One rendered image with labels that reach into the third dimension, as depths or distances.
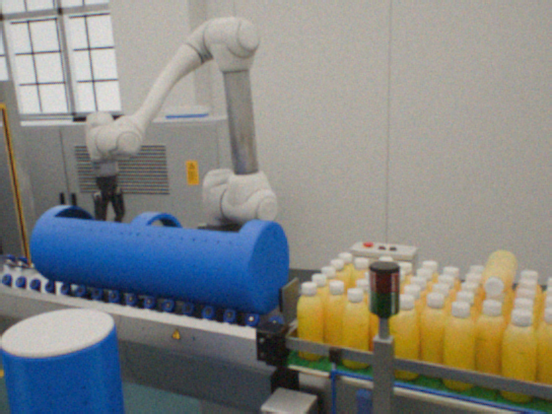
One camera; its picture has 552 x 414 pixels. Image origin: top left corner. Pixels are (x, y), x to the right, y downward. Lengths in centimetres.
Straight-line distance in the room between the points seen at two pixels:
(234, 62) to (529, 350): 129
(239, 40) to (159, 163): 161
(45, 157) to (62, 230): 196
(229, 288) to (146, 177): 201
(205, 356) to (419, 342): 65
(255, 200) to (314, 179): 242
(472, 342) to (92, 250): 117
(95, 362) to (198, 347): 40
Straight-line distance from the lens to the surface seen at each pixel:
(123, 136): 183
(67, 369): 147
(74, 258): 198
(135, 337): 192
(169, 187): 349
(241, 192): 211
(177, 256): 171
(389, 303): 118
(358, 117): 436
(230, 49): 204
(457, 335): 142
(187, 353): 181
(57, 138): 388
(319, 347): 149
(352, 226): 450
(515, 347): 142
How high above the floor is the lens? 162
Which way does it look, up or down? 15 degrees down
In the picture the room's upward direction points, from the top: 3 degrees counter-clockwise
